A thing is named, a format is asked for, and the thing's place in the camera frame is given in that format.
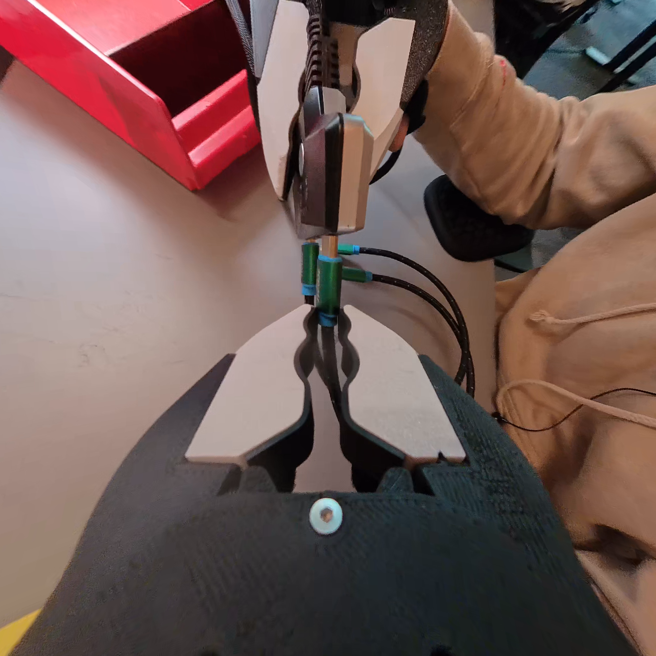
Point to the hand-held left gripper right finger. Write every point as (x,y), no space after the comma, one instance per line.
(405,399)

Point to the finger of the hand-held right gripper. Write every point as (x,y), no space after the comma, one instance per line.
(387,87)
(279,102)

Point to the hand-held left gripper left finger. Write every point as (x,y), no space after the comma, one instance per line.
(246,394)

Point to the red storage bin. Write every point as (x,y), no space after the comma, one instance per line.
(128,92)

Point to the person's right forearm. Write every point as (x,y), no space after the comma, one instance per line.
(538,143)

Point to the person's right hand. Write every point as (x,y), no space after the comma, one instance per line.
(404,128)

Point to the black chair armrest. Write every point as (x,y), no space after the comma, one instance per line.
(471,225)

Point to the person's torso in beige hoodie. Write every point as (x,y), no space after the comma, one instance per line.
(589,461)

